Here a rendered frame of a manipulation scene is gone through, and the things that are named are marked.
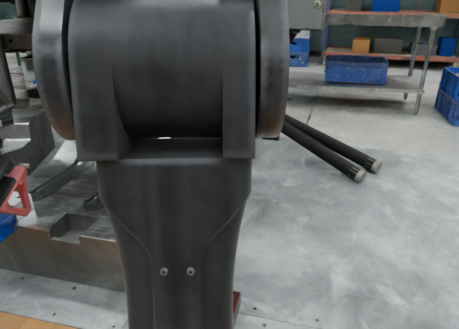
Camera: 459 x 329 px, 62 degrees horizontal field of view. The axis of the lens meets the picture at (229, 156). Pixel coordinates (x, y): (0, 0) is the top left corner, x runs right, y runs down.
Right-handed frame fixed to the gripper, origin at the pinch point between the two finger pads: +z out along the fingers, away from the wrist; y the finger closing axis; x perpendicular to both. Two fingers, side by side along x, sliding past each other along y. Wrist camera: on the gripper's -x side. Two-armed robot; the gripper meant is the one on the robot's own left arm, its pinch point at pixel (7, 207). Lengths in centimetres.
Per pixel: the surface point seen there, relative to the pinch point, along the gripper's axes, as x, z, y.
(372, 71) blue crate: -293, 230, -92
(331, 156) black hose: -35, 28, -47
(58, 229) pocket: 1.1, 2.9, -7.5
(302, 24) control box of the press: -83, 27, -36
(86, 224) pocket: -0.9, 4.3, -10.6
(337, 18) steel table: -302, 176, -52
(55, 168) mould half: -13.3, 10.5, 4.6
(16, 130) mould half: -25.5, 16.1, 24.6
